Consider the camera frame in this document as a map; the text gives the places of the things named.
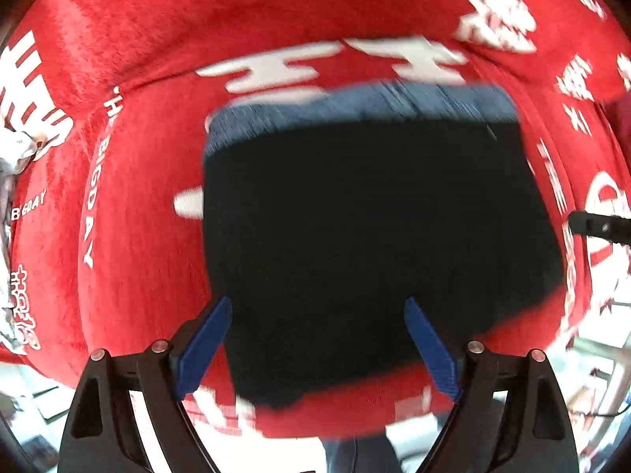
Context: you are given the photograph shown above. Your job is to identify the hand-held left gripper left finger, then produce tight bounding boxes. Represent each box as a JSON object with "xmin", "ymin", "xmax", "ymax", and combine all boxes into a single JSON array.
[{"xmin": 58, "ymin": 296, "xmax": 233, "ymax": 473}]

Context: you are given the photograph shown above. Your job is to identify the black pants with blue-grey waistband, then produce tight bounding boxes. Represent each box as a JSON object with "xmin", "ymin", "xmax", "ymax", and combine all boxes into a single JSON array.
[{"xmin": 202, "ymin": 81, "xmax": 568, "ymax": 411}]

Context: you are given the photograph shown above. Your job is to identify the red printed blanket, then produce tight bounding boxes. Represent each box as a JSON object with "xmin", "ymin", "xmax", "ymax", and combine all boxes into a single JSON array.
[{"xmin": 0, "ymin": 0, "xmax": 631, "ymax": 441}]

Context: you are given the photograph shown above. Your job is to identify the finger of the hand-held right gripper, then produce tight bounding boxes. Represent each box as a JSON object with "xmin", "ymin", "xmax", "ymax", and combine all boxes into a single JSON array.
[{"xmin": 567, "ymin": 209, "xmax": 631, "ymax": 248}]

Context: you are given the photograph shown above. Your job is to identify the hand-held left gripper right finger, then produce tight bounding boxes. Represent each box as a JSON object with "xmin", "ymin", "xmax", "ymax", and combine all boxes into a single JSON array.
[{"xmin": 403, "ymin": 298, "xmax": 581, "ymax": 473}]

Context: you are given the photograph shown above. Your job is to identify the white floral cloth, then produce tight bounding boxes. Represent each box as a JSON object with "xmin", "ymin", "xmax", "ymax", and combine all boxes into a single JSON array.
[{"xmin": 0, "ymin": 118, "xmax": 41, "ymax": 356}]

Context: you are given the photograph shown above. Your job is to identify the person's leg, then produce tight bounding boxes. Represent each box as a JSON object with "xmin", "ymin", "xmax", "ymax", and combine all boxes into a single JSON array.
[{"xmin": 323, "ymin": 436, "xmax": 398, "ymax": 473}]

